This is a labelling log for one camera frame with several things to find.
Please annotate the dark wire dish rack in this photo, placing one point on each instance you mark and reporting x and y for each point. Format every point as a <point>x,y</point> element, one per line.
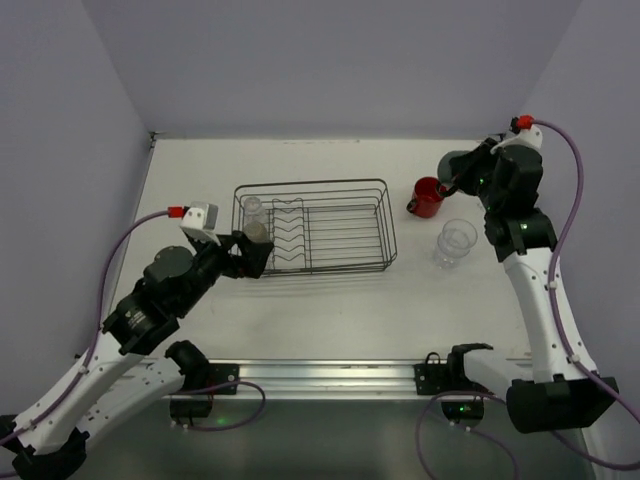
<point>323,226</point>

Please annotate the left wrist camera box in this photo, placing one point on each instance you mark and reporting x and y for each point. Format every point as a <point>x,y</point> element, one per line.
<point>199,221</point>

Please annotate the clear small glass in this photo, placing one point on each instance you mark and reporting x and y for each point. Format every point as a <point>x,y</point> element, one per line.
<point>254,211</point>

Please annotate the grey-green mug black handle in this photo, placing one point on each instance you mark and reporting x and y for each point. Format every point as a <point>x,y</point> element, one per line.
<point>452,164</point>

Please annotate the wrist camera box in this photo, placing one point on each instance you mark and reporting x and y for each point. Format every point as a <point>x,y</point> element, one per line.
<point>523,132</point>
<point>199,221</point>

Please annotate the aluminium table edge rail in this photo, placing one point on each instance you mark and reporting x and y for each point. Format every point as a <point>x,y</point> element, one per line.
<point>332,379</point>

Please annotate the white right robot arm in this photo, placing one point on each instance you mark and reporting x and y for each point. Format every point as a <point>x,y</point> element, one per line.
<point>562,390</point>

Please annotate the red mug black handle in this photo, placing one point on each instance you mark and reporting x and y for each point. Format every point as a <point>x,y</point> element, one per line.
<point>426,198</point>

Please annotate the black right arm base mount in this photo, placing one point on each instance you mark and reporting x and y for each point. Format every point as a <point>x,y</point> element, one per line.
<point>450,380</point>

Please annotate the beige small cup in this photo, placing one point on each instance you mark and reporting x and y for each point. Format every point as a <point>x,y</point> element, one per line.
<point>256,232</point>

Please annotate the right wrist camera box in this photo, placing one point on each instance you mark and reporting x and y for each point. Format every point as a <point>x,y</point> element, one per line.
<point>523,132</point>

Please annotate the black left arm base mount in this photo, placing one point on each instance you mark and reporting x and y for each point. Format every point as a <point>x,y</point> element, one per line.
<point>200,382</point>

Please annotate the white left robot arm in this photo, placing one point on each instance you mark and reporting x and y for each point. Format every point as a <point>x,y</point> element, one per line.
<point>50,439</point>

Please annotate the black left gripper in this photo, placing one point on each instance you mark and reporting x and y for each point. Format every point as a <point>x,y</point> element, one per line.
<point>238,255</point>

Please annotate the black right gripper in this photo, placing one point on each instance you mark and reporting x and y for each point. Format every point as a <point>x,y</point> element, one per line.
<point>463,167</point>

